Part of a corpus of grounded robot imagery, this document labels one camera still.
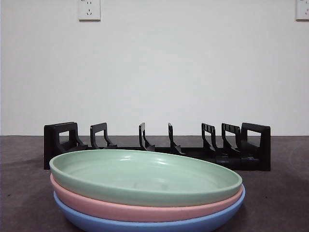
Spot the pale green plate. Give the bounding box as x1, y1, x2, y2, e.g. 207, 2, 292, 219
49, 149, 243, 208

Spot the pink plate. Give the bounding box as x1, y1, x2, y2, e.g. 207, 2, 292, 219
49, 174, 244, 222

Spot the blue plate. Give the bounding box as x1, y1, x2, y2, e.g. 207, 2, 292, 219
53, 186, 246, 232

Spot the black plastic dish rack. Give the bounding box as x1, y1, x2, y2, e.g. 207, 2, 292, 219
43, 122, 271, 172

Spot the white wall socket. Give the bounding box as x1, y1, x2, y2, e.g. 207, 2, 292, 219
78, 0, 101, 22
295, 0, 309, 21

